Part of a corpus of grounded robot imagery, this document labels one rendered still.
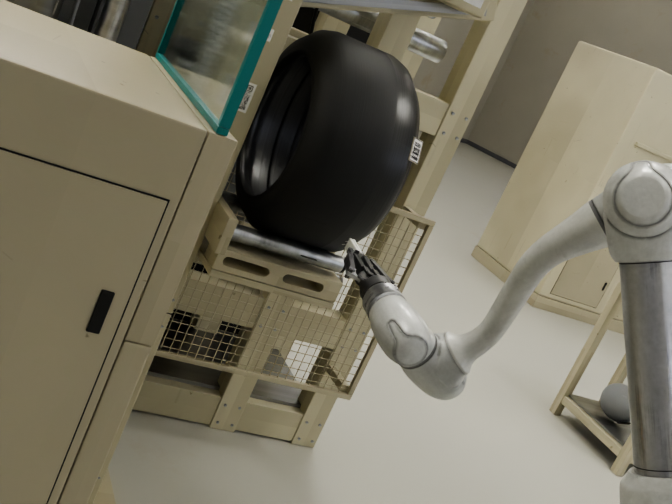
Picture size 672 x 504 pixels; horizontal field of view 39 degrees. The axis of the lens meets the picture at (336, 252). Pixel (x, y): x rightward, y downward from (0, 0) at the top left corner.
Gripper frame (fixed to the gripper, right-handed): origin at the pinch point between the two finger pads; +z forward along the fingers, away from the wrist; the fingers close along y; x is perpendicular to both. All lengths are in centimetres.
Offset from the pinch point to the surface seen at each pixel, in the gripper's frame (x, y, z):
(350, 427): 114, -91, 91
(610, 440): 106, -249, 114
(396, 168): -19.8, -5.2, 10.3
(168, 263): -12, 60, -55
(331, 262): 12.5, -5.7, 17.1
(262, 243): 13.0, 14.5, 17.0
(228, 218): 8.0, 26.8, 14.3
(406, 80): -37.3, -4.7, 26.4
